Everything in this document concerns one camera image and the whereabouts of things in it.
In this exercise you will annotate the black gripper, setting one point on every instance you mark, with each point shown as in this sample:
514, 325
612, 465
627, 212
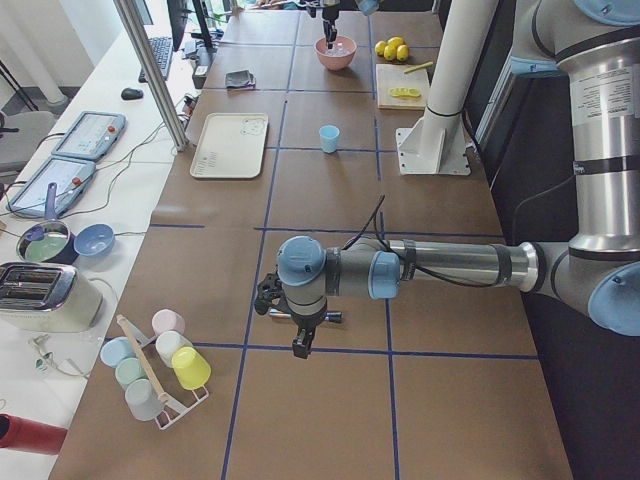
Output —
328, 12
303, 321

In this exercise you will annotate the light blue cup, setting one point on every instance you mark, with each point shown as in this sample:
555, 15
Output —
329, 138
116, 350

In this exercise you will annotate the pink bowl of ice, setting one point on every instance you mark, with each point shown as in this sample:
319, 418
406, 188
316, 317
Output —
339, 56

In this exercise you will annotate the yellow cup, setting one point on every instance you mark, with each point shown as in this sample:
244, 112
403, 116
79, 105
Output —
191, 368

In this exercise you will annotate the white cup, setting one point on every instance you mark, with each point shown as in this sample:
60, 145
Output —
167, 343

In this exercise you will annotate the pink cup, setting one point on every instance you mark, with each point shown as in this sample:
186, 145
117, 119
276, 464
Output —
167, 320

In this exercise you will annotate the white cup rack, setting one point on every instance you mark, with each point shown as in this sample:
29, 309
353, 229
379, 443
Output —
177, 402

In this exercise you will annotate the grey cup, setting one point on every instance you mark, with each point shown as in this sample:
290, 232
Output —
142, 400

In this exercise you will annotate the green cup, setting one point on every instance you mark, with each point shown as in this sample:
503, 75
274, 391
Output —
128, 371

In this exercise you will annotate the light blue cup on rack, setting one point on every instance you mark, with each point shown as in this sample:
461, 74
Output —
116, 350

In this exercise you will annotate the steel muddler black tip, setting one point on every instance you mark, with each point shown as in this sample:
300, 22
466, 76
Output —
335, 317

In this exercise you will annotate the wooden cutting board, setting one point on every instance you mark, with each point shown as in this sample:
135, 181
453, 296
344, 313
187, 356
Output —
389, 76

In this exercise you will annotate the grey folded cloth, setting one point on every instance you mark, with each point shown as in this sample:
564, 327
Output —
242, 79

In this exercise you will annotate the lemon slices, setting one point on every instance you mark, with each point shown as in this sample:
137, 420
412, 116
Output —
405, 92

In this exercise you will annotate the yellow plastic knife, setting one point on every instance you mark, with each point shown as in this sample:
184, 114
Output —
419, 67

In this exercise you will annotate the cream bear tray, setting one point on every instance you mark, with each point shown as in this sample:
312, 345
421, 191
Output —
231, 146

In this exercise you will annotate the black orange usb hub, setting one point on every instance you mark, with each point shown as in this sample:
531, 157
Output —
189, 103

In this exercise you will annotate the black keyboard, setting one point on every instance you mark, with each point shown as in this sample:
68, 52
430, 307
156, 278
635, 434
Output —
162, 49

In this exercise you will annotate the black computer mouse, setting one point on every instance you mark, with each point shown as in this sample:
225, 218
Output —
130, 94

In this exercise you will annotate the blue bowl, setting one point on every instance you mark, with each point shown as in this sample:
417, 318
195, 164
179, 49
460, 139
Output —
95, 240

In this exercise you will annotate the teach pendant tablet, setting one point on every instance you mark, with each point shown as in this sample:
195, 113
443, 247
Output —
91, 136
72, 177

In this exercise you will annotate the silver toaster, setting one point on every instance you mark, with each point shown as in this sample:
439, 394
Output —
50, 298

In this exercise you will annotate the blue saucepan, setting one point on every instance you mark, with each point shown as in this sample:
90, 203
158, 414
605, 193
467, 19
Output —
49, 241

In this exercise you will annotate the red bottle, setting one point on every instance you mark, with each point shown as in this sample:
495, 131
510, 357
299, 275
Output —
30, 436

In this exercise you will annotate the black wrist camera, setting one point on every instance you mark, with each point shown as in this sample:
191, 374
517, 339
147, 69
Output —
270, 295

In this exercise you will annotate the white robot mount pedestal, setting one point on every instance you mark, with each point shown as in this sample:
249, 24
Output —
435, 145

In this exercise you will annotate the aluminium frame post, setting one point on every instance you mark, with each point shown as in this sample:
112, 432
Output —
134, 28

